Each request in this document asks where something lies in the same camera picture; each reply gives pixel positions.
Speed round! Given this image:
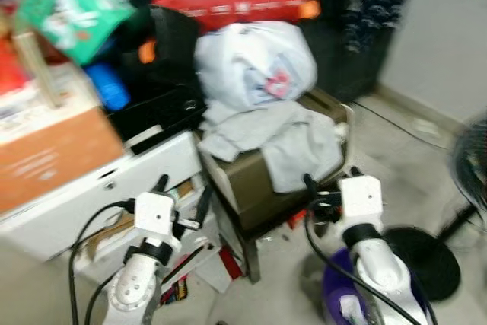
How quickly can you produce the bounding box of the grey crumpled cloth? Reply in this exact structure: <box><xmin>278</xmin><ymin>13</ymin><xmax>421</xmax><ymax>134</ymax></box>
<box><xmin>198</xmin><ymin>100</ymin><xmax>345</xmax><ymax>195</ymax></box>

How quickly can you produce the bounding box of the black marker pen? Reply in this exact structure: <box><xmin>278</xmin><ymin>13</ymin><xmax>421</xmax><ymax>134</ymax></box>
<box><xmin>164</xmin><ymin>245</ymin><xmax>206</xmax><ymax>284</ymax></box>

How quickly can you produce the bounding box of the brown wooden side table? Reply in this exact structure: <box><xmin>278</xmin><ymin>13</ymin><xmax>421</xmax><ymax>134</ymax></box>
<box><xmin>198</xmin><ymin>88</ymin><xmax>357</xmax><ymax>284</ymax></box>

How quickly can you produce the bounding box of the small red card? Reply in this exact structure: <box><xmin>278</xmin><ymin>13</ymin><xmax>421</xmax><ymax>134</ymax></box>
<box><xmin>219</xmin><ymin>249</ymin><xmax>244</xmax><ymax>280</ymax></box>

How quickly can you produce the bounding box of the yellow black packet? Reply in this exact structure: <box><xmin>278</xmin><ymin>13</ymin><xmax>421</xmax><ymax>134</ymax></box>
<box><xmin>158</xmin><ymin>276</ymin><xmax>189</xmax><ymax>307</ymax></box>

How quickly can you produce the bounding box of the black open case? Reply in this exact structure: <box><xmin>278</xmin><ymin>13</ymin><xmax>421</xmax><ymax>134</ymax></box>
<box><xmin>103</xmin><ymin>5</ymin><xmax>208</xmax><ymax>147</ymax></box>

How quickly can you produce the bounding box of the purple plastic basin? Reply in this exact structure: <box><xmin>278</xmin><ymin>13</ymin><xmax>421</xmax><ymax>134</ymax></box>
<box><xmin>320</xmin><ymin>247</ymin><xmax>431</xmax><ymax>325</ymax></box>

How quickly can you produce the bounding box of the white drawer cabinet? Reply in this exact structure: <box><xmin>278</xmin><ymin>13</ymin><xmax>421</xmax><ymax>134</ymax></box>
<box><xmin>0</xmin><ymin>129</ymin><xmax>248</xmax><ymax>303</ymax></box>

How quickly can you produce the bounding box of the blue plastic container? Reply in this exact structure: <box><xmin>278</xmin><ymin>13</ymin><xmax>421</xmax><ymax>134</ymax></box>
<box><xmin>82</xmin><ymin>62</ymin><xmax>132</xmax><ymax>113</ymax></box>

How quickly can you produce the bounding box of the black standing fan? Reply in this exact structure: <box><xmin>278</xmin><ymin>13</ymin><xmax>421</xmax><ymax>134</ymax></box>
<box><xmin>384</xmin><ymin>116</ymin><xmax>487</xmax><ymax>304</ymax></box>

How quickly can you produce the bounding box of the black cabinet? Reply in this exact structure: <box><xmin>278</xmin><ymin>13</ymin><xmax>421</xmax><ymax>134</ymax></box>
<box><xmin>301</xmin><ymin>0</ymin><xmax>404</xmax><ymax>104</ymax></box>

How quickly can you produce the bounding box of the orange plastic piece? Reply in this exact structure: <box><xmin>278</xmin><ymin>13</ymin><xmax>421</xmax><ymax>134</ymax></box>
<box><xmin>300</xmin><ymin>0</ymin><xmax>320</xmax><ymax>20</ymax></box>
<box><xmin>139</xmin><ymin>40</ymin><xmax>158</xmax><ymax>63</ymax></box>

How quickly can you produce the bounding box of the white plastic bag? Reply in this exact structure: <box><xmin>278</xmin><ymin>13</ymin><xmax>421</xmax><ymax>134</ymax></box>
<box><xmin>194</xmin><ymin>21</ymin><xmax>319</xmax><ymax>113</ymax></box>

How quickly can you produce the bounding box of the white printed box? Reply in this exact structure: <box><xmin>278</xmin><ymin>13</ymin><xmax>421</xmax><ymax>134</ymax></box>
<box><xmin>0</xmin><ymin>62</ymin><xmax>84</xmax><ymax>143</ymax></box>

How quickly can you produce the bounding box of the beige wooden stick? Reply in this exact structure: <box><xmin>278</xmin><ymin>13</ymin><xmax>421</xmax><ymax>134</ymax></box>
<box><xmin>11</xmin><ymin>28</ymin><xmax>62</xmax><ymax>109</ymax></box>

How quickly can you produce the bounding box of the green printed diaper pack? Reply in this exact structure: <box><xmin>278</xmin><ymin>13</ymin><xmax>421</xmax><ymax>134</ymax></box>
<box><xmin>15</xmin><ymin>0</ymin><xmax>138</xmax><ymax>67</ymax></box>

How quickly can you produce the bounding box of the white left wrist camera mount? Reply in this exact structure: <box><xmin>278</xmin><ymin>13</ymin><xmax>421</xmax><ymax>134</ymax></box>
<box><xmin>134</xmin><ymin>192</ymin><xmax>177</xmax><ymax>244</ymax></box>

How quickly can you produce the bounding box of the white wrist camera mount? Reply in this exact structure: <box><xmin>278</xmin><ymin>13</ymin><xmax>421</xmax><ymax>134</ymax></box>
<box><xmin>339</xmin><ymin>175</ymin><xmax>383</xmax><ymax>227</ymax></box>
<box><xmin>134</xmin><ymin>192</ymin><xmax>177</xmax><ymax>244</ymax></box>

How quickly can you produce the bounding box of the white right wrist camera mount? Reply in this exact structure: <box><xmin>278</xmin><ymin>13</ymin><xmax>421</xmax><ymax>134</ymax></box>
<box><xmin>339</xmin><ymin>175</ymin><xmax>383</xmax><ymax>227</ymax></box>

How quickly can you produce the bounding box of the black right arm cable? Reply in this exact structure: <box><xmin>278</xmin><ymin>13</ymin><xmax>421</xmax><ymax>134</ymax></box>
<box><xmin>304</xmin><ymin>203</ymin><xmax>404</xmax><ymax>325</ymax></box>

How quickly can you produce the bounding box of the black floor cable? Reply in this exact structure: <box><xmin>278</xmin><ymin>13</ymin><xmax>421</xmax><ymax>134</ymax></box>
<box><xmin>352</xmin><ymin>99</ymin><xmax>451</xmax><ymax>151</ymax></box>

